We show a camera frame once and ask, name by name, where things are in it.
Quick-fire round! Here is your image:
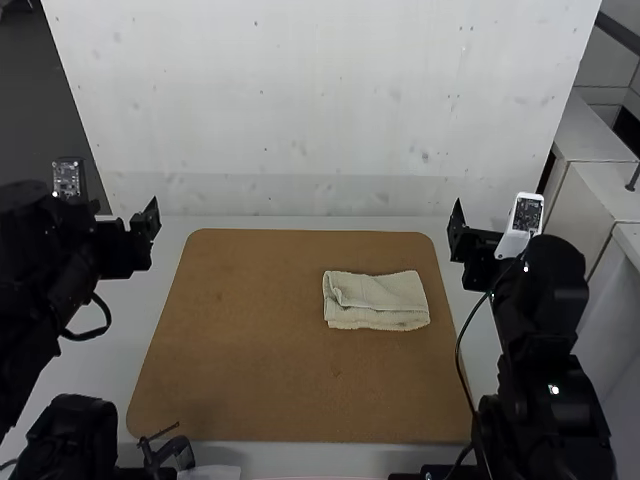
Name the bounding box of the white storage cabinet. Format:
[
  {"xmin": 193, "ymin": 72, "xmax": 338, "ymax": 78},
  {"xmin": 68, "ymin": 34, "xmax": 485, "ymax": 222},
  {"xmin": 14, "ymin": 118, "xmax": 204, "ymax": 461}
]
[{"xmin": 537, "ymin": 84, "xmax": 640, "ymax": 401}]

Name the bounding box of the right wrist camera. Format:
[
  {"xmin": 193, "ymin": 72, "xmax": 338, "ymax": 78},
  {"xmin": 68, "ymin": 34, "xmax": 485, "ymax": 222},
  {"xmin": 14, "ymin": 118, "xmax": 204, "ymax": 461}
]
[{"xmin": 493, "ymin": 190, "xmax": 546, "ymax": 262}]

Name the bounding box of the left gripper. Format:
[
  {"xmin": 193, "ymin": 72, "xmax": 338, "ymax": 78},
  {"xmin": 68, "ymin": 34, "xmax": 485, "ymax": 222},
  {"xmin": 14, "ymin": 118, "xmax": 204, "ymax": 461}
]
[{"xmin": 93, "ymin": 195, "xmax": 163, "ymax": 282}]

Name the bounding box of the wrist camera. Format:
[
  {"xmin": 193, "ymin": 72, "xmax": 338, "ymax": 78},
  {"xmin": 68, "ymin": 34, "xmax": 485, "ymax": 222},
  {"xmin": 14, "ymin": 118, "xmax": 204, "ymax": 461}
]
[
  {"xmin": 51, "ymin": 157, "xmax": 85, "ymax": 202},
  {"xmin": 493, "ymin": 190, "xmax": 546, "ymax": 262}
]

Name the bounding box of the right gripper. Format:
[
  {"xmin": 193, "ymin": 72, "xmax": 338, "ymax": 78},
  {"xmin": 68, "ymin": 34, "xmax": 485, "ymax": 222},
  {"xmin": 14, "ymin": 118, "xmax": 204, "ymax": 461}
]
[{"xmin": 447, "ymin": 197, "xmax": 507, "ymax": 293}]

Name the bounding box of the cork mat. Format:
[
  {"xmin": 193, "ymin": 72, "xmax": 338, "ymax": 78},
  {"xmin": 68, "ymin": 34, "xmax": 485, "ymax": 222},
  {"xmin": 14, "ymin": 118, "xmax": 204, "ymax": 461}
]
[{"xmin": 125, "ymin": 228, "xmax": 475, "ymax": 445}]

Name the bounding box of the pale towel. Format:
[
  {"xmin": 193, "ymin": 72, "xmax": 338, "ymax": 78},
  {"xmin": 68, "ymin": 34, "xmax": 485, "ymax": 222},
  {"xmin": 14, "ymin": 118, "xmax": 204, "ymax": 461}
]
[{"xmin": 320, "ymin": 268, "xmax": 432, "ymax": 332}]

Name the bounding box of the black clamp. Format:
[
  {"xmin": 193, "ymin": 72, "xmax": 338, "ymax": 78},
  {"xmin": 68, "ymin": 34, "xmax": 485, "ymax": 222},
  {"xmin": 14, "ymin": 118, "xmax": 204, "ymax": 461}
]
[{"xmin": 136, "ymin": 421, "xmax": 197, "ymax": 472}]

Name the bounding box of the black cable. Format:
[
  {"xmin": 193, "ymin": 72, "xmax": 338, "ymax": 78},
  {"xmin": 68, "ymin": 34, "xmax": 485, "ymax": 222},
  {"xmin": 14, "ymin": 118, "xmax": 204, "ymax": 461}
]
[
  {"xmin": 60, "ymin": 291, "xmax": 113, "ymax": 343},
  {"xmin": 453, "ymin": 252, "xmax": 527, "ymax": 472}
]

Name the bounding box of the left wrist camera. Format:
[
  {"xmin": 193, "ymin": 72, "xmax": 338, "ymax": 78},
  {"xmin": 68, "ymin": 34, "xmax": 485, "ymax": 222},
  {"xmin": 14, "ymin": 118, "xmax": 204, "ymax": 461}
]
[{"xmin": 51, "ymin": 157, "xmax": 85, "ymax": 202}]

